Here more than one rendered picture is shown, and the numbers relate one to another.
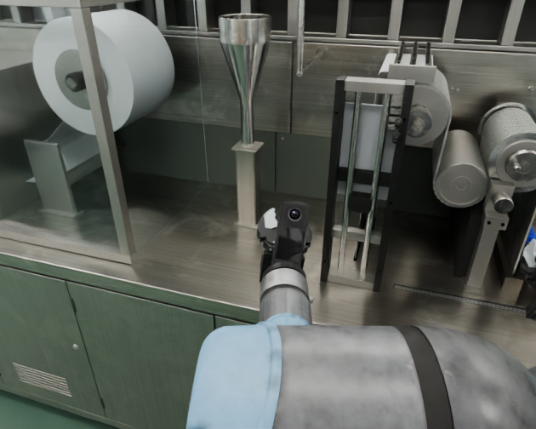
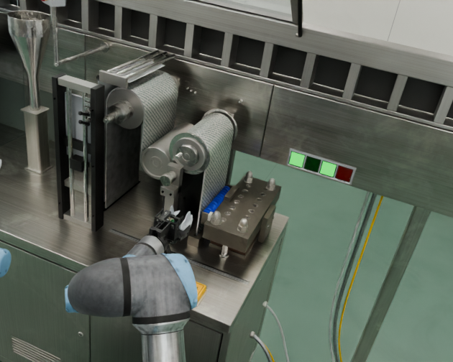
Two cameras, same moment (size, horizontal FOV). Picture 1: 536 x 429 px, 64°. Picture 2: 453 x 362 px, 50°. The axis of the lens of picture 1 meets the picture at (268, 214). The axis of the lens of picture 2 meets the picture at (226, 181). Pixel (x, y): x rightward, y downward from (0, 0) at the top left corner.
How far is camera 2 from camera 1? 0.93 m
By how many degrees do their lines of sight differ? 0
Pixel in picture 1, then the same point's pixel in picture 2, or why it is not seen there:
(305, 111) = not seen: hidden behind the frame
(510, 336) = not seen: hidden behind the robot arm
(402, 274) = (124, 223)
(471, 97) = (205, 100)
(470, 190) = (161, 167)
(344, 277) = (74, 217)
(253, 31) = (27, 29)
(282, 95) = (78, 73)
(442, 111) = (139, 108)
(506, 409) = not seen: outside the picture
